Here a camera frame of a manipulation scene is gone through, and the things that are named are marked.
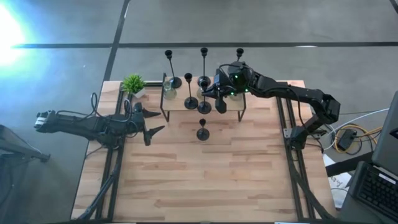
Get green plant white pot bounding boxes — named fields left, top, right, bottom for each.
left=121, top=73, right=146, bottom=100

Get white cable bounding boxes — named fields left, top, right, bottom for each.
left=322, top=108, right=390, bottom=152

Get white paper sheet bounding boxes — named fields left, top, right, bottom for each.
left=323, top=155, right=352, bottom=209

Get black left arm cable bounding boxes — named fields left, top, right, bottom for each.
left=89, top=91, right=133, bottom=122

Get black power brick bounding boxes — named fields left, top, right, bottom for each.
left=337, top=129, right=358, bottom=152

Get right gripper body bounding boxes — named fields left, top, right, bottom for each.
left=213, top=67, right=237, bottom=99

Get black aluminium table frame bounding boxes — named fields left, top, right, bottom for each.
left=74, top=80, right=338, bottom=222

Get yellow cable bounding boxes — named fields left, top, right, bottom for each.
left=332, top=123, right=383, bottom=155

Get short black candlestick holder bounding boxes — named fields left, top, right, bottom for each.
left=195, top=118, right=211, bottom=142

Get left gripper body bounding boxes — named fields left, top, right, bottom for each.
left=132, top=102, right=152, bottom=146

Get black keyboard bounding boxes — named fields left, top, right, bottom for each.
left=354, top=161, right=398, bottom=220

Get wooden shelf riser black legs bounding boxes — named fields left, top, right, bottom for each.
left=160, top=72, right=248, bottom=123

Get computer monitor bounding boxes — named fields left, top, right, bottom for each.
left=371, top=90, right=398, bottom=177

